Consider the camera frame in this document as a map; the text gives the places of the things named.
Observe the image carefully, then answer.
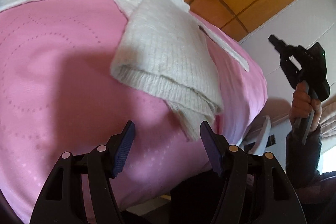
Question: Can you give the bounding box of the white knitted sweater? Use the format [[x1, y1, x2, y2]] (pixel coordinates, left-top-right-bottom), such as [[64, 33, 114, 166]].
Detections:
[[1, 0, 249, 140]]

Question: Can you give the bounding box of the person's right hand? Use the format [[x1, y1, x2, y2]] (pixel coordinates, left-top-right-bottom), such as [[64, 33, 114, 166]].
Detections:
[[289, 83, 322, 132]]

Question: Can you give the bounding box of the white chair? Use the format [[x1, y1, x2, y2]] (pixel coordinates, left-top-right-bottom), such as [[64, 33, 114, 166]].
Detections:
[[239, 115, 271, 156]]

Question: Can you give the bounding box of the beige curtain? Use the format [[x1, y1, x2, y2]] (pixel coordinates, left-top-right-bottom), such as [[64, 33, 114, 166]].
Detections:
[[320, 102, 336, 138]]

